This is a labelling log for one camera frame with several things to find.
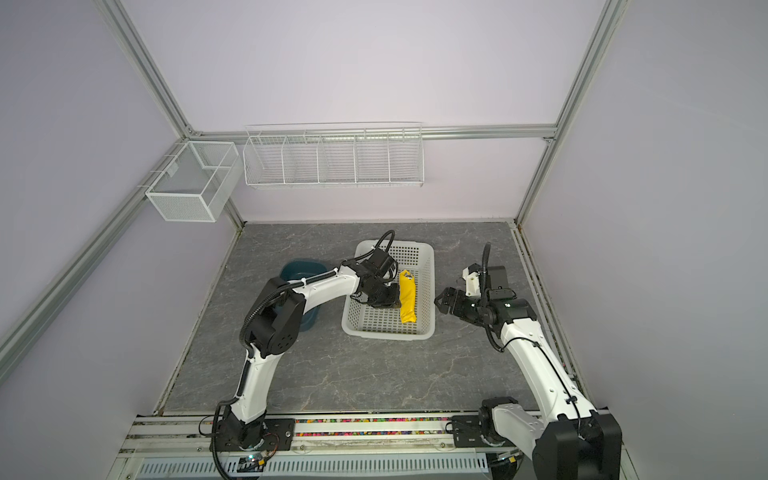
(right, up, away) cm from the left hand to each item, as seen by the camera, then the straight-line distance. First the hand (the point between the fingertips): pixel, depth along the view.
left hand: (401, 308), depth 93 cm
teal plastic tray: (-35, +12, +9) cm, 38 cm away
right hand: (+13, +3, -12) cm, 18 cm away
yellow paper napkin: (+2, -1, -1) cm, 3 cm away
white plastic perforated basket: (-12, -4, 0) cm, 13 cm away
